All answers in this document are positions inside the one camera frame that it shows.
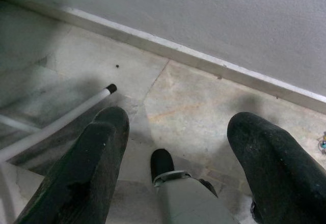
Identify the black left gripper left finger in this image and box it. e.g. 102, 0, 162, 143
14, 106, 130, 224

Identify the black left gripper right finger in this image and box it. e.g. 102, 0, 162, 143
226, 111, 326, 224

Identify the grey robot leg, black foot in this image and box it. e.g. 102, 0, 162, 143
150, 148, 241, 224

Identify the grey stone skirting board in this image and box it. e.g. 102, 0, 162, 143
0, 0, 326, 114

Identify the small blue wired object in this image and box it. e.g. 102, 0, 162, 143
317, 131, 326, 156

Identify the white tube frame, black cap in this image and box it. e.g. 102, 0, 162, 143
0, 83, 118, 224

